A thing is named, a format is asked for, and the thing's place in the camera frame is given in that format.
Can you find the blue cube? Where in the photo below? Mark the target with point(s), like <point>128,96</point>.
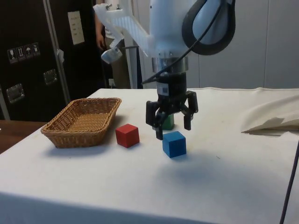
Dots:
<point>174,144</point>

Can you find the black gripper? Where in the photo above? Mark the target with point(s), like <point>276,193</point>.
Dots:
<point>172,86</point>

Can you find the red cube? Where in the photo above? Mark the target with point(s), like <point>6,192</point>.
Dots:
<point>127,136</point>

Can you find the wicker basket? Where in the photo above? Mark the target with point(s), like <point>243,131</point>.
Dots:
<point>79,121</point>

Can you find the pale locker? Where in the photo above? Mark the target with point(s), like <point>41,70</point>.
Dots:
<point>282,46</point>
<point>245,70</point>

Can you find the person in background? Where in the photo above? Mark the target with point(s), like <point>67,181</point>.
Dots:
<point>119,74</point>

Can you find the black cabinet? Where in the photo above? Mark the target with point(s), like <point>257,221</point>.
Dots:
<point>28,70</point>

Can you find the green cube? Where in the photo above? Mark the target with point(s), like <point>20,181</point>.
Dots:
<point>170,122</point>

